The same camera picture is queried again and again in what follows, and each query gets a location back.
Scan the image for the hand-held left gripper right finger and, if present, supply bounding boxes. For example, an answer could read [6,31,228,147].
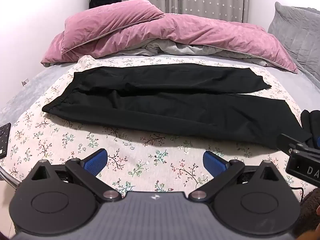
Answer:
[188,151,292,202]

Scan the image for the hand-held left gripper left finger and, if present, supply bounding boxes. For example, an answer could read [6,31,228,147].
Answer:
[21,149,122,202]

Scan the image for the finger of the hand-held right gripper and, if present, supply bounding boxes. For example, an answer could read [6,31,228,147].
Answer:
[277,133,320,156]

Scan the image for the black pants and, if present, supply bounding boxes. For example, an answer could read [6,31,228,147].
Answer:
[42,64,311,146]

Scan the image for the folded black cloth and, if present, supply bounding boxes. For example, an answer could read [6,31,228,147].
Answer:
[300,109,320,147]

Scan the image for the person's brown fuzzy clothing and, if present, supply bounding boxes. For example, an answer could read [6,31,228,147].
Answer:
[292,187,320,240]

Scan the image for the floral bed sheet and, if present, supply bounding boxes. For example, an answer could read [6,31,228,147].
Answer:
[0,54,308,198]

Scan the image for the flat black device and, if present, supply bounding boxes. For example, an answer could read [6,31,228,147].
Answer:
[0,122,12,159]

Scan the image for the grey bed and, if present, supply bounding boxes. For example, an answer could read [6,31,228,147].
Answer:
[0,55,320,135]

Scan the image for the grey quilted pillow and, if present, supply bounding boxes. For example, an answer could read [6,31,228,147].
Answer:
[267,2,320,80]

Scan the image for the pink duvet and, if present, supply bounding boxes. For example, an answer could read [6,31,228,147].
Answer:
[41,0,298,74]

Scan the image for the black cable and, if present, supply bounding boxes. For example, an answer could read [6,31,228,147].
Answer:
[291,186,305,202]

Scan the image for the chrome metal rail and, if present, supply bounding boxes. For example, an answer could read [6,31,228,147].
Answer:
[0,167,21,188]

